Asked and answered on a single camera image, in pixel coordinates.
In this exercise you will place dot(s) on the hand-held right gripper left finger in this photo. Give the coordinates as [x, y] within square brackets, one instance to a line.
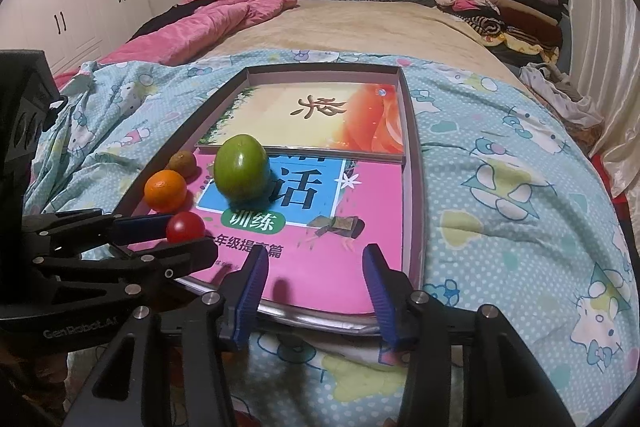
[250, 297]

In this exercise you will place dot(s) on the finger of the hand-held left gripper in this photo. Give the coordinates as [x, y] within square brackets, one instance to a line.
[145, 225]
[190, 253]

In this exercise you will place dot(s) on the floral bag of clothes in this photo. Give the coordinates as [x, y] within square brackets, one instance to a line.
[560, 87]

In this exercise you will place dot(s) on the pink book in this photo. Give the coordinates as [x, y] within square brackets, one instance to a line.
[370, 207]

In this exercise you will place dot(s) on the pink quilt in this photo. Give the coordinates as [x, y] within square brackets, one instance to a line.
[240, 7]

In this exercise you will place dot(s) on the stack of folded clothes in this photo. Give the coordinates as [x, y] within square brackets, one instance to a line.
[500, 12]

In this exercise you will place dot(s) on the light blue cartoon cat blanket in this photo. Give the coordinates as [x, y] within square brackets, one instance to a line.
[500, 207]

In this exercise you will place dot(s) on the orange tangerine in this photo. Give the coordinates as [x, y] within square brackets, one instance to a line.
[165, 191]

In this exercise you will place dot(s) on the black cloth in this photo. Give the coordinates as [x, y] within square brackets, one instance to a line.
[165, 19]

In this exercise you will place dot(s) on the cream satin curtain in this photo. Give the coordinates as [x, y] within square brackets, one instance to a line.
[600, 32]

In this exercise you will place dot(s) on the shallow cardboard box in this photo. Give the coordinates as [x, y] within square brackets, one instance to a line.
[414, 207]

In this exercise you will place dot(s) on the beige and orange book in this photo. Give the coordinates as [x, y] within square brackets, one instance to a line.
[270, 112]

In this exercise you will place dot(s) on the beige bed blanket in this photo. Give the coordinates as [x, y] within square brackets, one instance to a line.
[375, 27]

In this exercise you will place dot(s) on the brown kiwi front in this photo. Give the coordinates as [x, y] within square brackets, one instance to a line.
[181, 162]

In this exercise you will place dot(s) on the large green jujube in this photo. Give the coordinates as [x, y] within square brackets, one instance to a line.
[242, 167]

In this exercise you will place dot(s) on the red cherry tomato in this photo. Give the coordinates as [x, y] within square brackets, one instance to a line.
[186, 227]

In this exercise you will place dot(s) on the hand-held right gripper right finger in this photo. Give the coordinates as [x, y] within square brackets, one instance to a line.
[380, 297]

